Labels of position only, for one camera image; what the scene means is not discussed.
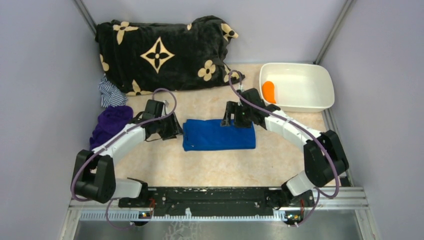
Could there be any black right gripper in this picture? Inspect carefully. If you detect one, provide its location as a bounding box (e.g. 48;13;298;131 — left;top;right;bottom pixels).
220;101;253;129

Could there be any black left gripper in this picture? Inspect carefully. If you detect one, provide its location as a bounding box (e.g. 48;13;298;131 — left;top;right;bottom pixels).
155;111;186;141

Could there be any blue towel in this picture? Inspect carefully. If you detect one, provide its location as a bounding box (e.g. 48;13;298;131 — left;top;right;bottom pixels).
182;119;257;152

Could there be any orange towel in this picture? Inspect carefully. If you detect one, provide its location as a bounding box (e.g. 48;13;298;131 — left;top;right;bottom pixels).
261;81;276;104

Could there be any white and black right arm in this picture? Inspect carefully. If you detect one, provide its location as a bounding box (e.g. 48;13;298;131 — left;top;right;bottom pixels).
220;88;349;206

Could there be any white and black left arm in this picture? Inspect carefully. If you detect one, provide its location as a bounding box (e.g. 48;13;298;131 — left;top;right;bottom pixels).
70;99;183;207

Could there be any purple towel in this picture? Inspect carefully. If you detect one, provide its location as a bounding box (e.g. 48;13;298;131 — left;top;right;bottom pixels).
89;105;134;150

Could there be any white plastic basin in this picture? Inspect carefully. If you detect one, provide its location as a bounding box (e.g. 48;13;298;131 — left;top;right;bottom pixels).
258;62;335;113

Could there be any blue white striped cloth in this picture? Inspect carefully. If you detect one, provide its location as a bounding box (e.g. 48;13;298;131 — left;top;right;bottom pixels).
98;74;128;108

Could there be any black floral blanket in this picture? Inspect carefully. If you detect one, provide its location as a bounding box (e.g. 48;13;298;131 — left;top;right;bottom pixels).
95;15;245;96

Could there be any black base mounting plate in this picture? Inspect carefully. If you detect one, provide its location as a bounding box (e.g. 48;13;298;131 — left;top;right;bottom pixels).
118;187;315;217

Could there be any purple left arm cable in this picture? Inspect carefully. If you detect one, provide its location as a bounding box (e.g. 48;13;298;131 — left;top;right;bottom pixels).
70;87;178;230

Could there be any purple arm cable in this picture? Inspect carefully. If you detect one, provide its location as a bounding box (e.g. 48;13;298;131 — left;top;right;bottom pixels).
228;69;341;228
70;87;178;230

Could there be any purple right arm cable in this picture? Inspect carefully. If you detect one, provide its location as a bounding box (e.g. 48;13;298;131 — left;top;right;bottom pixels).
228;69;341;228

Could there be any aluminium frame rail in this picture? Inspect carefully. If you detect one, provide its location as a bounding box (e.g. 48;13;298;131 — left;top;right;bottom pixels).
60;186;380;240

